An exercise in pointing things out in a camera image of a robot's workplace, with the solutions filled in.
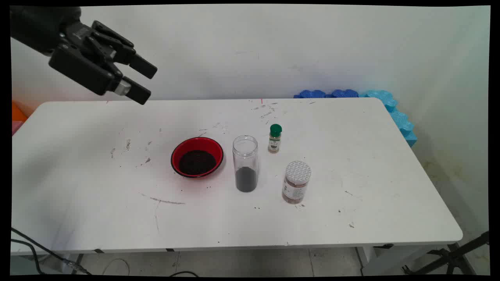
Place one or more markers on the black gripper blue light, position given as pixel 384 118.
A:
pixel 39 25

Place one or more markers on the red and black bowl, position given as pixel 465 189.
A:
pixel 197 145

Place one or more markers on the tall clear plastic jar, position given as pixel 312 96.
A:
pixel 245 156

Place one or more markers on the foil-sealed jar of brown nuts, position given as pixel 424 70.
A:
pixel 297 183

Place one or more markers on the white table leg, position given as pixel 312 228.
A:
pixel 23 267

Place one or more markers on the light blue foam mat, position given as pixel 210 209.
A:
pixel 398 117

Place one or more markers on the green-capped spice bottle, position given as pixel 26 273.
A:
pixel 275 140

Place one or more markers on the black tripod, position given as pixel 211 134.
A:
pixel 453 257

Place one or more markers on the black seeds heap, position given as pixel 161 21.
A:
pixel 197 163
pixel 246 180

